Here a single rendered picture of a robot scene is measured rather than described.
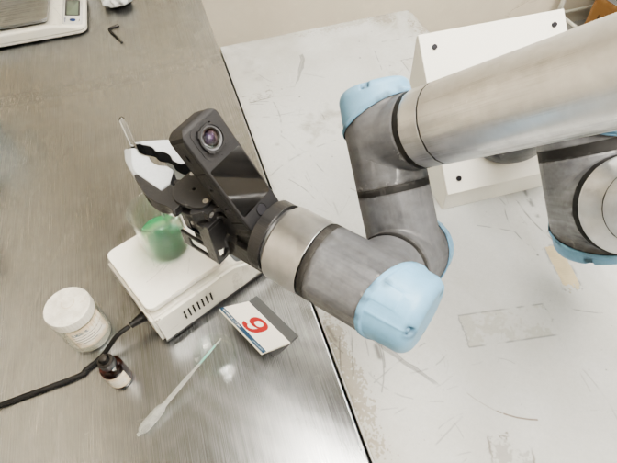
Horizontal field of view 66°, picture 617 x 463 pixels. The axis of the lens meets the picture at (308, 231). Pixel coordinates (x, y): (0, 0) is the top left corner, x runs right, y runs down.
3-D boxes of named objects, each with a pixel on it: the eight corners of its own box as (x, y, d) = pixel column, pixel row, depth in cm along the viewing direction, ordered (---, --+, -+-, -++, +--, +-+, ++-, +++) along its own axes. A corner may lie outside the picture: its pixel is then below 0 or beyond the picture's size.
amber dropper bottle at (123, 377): (111, 369, 64) (90, 347, 58) (134, 366, 64) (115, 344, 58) (108, 391, 62) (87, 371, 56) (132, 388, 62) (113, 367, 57)
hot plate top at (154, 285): (181, 211, 70) (179, 208, 69) (228, 261, 64) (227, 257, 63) (106, 256, 65) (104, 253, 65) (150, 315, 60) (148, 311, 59)
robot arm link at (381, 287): (426, 335, 45) (393, 378, 38) (330, 281, 49) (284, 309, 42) (459, 265, 42) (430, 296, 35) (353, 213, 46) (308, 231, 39)
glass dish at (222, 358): (188, 369, 63) (185, 363, 62) (208, 333, 66) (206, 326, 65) (225, 384, 62) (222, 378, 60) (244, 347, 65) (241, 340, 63)
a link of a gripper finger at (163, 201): (128, 193, 49) (189, 229, 46) (122, 183, 48) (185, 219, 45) (161, 166, 51) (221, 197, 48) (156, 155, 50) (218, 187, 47)
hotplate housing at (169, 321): (229, 216, 79) (221, 183, 73) (279, 265, 73) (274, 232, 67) (108, 294, 71) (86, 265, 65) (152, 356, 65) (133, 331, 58)
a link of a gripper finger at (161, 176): (122, 196, 55) (179, 229, 52) (102, 157, 50) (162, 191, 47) (141, 179, 57) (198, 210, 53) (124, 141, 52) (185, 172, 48)
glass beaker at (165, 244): (150, 231, 67) (129, 190, 60) (195, 228, 67) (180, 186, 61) (141, 273, 63) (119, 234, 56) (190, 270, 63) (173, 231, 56)
